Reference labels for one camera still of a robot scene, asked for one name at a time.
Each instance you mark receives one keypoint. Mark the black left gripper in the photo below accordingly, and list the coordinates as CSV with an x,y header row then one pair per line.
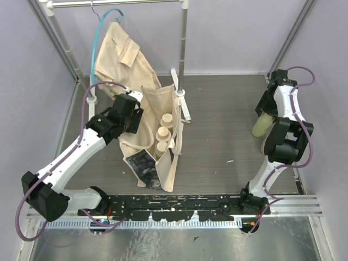
x,y
136,120

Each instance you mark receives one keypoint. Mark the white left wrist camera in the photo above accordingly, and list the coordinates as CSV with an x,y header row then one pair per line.
x,y
138,95

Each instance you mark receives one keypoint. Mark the white metal clothes rack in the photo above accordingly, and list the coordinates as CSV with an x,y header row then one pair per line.
x,y
48,7

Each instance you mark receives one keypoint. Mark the amber clear bottle white cap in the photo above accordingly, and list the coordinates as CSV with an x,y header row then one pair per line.
x,y
263,146

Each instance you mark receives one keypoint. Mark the aluminium frame rail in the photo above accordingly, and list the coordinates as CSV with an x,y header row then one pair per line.
x,y
288,206

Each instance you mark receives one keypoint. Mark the green bottle beige cap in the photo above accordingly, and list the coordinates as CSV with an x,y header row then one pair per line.
x,y
160,149

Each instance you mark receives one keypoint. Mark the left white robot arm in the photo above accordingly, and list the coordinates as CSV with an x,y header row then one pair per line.
x,y
46,188

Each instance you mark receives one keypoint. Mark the green flip-cap bottle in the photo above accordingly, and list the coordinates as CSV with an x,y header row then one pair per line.
x,y
262,125

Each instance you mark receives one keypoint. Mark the beige labelled bottle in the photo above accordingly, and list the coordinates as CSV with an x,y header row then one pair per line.
x,y
167,121

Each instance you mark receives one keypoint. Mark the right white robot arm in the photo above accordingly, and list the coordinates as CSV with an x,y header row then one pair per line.
x,y
288,136

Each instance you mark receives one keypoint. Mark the beige hanging shirt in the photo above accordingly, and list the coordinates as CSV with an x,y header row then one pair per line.
x,y
120,60

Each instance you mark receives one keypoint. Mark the teal clothes hanger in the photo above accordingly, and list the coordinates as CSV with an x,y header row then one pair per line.
x,y
97,33

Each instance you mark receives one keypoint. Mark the cream canvas tote bag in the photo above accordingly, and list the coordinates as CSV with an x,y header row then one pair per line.
x,y
152,152

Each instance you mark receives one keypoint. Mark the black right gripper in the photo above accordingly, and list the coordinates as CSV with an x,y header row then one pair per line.
x,y
262,106

